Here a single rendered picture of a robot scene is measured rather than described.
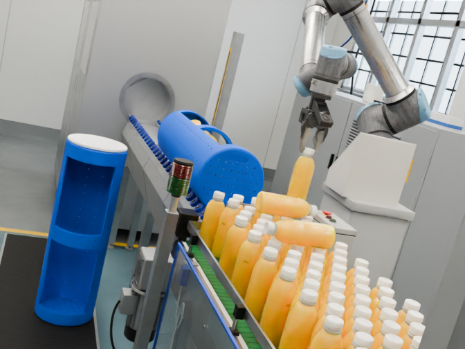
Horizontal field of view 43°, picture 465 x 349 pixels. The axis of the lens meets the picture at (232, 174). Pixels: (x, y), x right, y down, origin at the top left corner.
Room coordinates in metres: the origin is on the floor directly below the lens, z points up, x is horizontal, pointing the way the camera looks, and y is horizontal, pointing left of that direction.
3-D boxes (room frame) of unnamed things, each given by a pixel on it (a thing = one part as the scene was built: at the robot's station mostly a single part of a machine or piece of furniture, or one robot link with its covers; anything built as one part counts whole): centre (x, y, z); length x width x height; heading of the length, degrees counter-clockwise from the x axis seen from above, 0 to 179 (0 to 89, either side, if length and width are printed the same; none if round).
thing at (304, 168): (2.05, -0.24, 1.22); 0.07 x 0.07 x 0.19
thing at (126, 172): (4.05, 0.74, 0.31); 0.06 x 0.06 x 0.63; 21
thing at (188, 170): (1.69, 0.15, 1.23); 0.06 x 0.06 x 0.04
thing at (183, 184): (1.69, 0.15, 1.18); 0.06 x 0.06 x 0.05
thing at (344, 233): (2.09, -0.40, 1.05); 0.20 x 0.10 x 0.10; 21
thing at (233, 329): (1.42, -0.10, 0.94); 0.03 x 0.02 x 0.08; 21
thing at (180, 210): (2.06, 0.12, 0.95); 0.10 x 0.07 x 0.10; 111
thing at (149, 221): (3.13, 0.39, 0.31); 0.06 x 0.06 x 0.63; 21
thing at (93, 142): (2.69, 0.65, 1.03); 0.28 x 0.28 x 0.01
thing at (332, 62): (2.07, -0.23, 1.64); 0.10 x 0.09 x 0.12; 152
